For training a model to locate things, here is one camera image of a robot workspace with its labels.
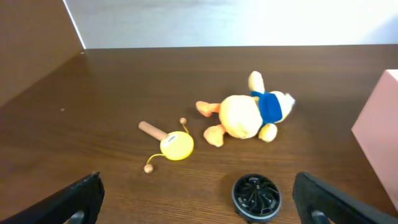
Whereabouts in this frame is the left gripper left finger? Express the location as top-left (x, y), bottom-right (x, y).
top-left (1, 172), bottom-right (105, 224)

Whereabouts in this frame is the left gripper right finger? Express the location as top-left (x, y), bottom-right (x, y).
top-left (292, 172), bottom-right (397, 224)

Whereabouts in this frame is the black round puck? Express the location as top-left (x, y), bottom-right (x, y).
top-left (231, 174), bottom-right (282, 223)

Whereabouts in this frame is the yellow wooden rattle drum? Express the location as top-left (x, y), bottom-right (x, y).
top-left (138, 118), bottom-right (194, 174)

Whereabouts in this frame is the yellow plush duck toy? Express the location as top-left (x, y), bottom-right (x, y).
top-left (195, 71), bottom-right (295, 147)

